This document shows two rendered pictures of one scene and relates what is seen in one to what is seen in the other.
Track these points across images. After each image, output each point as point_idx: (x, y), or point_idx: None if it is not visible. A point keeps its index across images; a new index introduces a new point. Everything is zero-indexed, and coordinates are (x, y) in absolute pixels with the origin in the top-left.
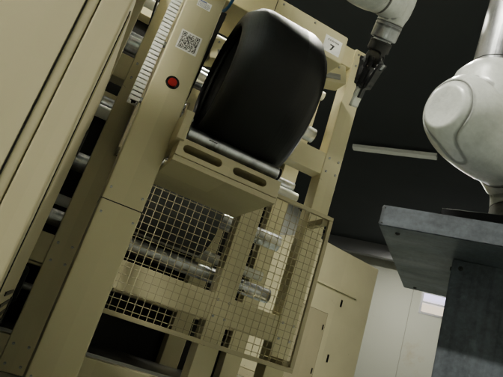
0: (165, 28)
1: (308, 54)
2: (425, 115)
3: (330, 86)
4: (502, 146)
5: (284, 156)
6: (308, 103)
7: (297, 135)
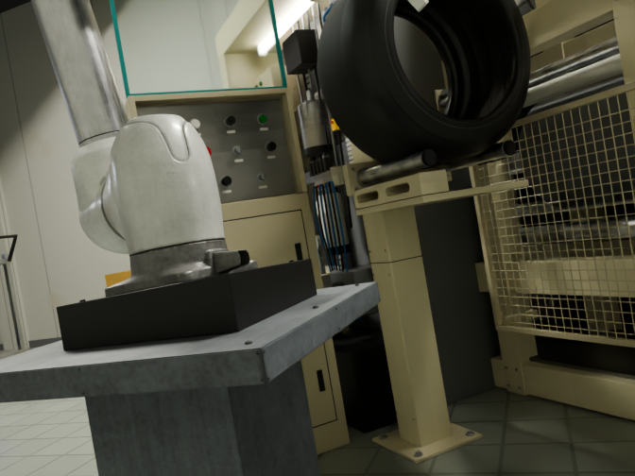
0: None
1: (340, 30)
2: None
3: None
4: (98, 243)
5: (420, 134)
6: (363, 84)
7: (391, 114)
